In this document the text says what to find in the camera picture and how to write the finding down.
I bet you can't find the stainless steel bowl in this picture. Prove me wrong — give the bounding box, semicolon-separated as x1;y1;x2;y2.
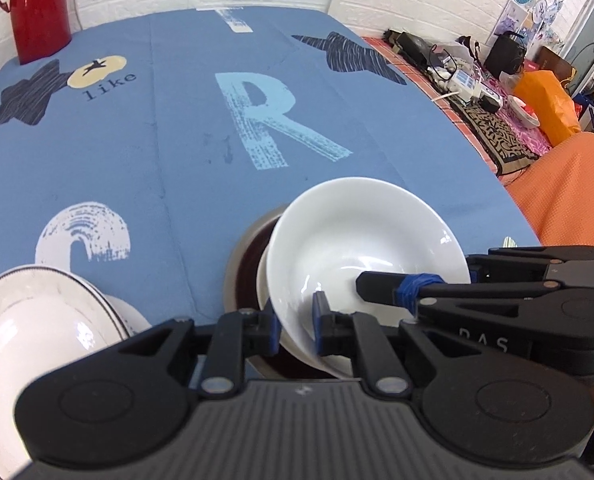
222;204;291;380

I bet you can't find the white bowl red pattern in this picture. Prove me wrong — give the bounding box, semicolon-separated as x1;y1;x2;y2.
267;177;470;378

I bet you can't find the large white silver-rimmed plate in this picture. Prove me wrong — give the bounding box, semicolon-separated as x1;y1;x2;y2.
0;266;129;479

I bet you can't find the white floral plate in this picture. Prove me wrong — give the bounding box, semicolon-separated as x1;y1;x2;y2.
105;295;152;336

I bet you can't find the orange fabric chair cover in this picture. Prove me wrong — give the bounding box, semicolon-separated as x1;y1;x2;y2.
506;132;594;246

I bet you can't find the patterned black beige cloth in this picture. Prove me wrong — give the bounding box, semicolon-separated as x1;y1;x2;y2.
454;103;538;177

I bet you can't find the orange plastic bag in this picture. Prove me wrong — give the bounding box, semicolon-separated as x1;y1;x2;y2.
513;70;582;146

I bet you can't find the blue patterned tablecloth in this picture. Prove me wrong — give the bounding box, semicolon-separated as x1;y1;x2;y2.
0;8;538;324

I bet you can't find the white power strip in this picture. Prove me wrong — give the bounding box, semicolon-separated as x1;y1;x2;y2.
448;70;482;102

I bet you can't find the black kettle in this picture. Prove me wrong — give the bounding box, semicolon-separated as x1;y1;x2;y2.
484;30;526;79

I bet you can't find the red thermos jug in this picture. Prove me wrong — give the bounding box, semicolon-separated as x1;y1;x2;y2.
0;0;71;64

